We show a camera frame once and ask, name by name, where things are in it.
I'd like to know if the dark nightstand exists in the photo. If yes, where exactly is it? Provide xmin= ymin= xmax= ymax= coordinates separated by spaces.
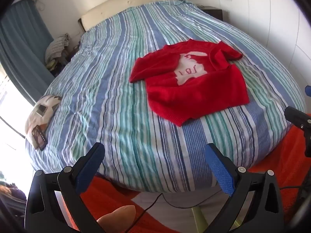
xmin=200 ymin=5 xmax=223 ymax=21

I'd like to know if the patterned white pillow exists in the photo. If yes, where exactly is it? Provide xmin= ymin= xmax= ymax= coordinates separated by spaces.
xmin=25 ymin=95 xmax=62 ymax=148

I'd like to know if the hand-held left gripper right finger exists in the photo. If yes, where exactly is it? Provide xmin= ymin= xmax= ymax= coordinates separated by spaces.
xmin=202 ymin=143 xmax=285 ymax=233

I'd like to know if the striped bed cover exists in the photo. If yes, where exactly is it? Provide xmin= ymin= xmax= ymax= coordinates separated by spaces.
xmin=25 ymin=0 xmax=307 ymax=193

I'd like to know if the pile of clothes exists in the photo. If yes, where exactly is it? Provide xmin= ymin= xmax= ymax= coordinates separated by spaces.
xmin=45 ymin=33 xmax=82 ymax=72

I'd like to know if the cream padded headboard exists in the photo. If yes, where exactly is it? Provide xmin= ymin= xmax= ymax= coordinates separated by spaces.
xmin=78 ymin=0 xmax=189 ymax=32

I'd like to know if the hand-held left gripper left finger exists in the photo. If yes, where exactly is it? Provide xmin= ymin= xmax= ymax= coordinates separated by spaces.
xmin=24 ymin=142 xmax=105 ymax=233

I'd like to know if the light green plastic strip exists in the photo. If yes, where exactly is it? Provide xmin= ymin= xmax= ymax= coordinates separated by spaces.
xmin=191 ymin=206 xmax=207 ymax=233

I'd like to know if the person's bare foot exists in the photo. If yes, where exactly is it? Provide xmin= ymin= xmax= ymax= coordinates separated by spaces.
xmin=97 ymin=205 xmax=136 ymax=233

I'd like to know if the bright window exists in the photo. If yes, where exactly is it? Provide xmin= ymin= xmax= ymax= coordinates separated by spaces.
xmin=0 ymin=73 xmax=34 ymax=170

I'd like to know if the white wardrobe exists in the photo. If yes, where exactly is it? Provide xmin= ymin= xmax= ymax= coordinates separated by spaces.
xmin=217 ymin=0 xmax=311 ymax=83

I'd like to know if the orange fuzzy cloth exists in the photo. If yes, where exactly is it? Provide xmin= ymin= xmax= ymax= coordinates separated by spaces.
xmin=64 ymin=113 xmax=311 ymax=233

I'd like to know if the red knit sweater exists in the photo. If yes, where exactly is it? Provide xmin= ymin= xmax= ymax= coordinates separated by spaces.
xmin=129 ymin=39 xmax=250 ymax=127

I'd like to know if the dark cloth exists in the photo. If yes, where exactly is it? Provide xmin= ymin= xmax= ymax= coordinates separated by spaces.
xmin=0 ymin=171 xmax=27 ymax=214

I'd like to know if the blue curtain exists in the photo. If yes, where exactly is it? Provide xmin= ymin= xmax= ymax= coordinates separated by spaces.
xmin=0 ymin=0 xmax=55 ymax=107

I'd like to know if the black cable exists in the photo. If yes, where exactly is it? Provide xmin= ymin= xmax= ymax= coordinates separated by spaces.
xmin=125 ymin=189 xmax=226 ymax=233

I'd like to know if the black smartphone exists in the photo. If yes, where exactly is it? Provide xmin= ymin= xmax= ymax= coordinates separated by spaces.
xmin=31 ymin=125 xmax=47 ymax=151

